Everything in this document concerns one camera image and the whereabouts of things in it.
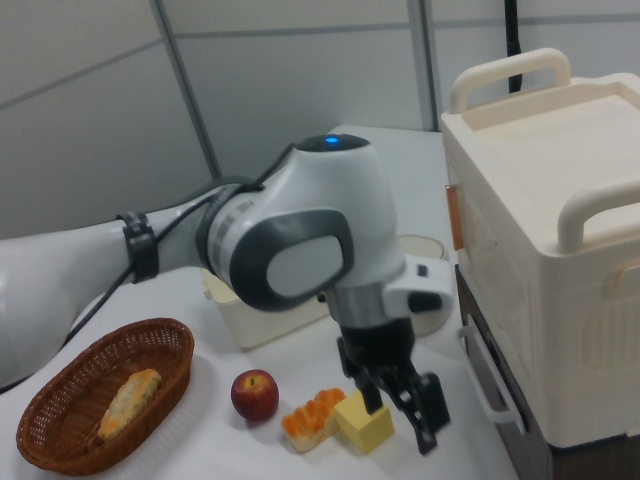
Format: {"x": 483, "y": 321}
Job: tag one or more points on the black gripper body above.
{"x": 375, "y": 350}

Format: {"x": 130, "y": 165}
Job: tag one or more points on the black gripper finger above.
{"x": 374, "y": 397}
{"x": 425, "y": 415}

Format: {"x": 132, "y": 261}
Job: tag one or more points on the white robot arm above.
{"x": 340, "y": 180}

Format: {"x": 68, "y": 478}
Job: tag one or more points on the yellow cube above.
{"x": 360, "y": 435}

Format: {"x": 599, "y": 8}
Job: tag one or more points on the orange glazed bread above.
{"x": 310, "y": 420}

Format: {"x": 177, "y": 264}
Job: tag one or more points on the small white lidded bin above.
{"x": 425, "y": 246}

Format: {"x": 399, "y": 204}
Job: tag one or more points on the white open plastic container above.
{"x": 260, "y": 330}

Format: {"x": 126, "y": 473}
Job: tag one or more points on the red apple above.
{"x": 255, "y": 397}

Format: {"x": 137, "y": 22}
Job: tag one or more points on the copper box latch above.
{"x": 454, "y": 215}

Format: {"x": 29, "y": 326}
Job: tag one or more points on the large white cooler box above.
{"x": 540, "y": 300}

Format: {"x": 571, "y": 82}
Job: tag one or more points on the white microwave oven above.
{"x": 590, "y": 462}

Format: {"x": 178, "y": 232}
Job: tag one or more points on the long golden bread roll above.
{"x": 127, "y": 405}

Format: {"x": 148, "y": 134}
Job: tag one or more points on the brown wicker basket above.
{"x": 65, "y": 400}

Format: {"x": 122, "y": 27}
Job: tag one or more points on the black stand pole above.
{"x": 512, "y": 40}

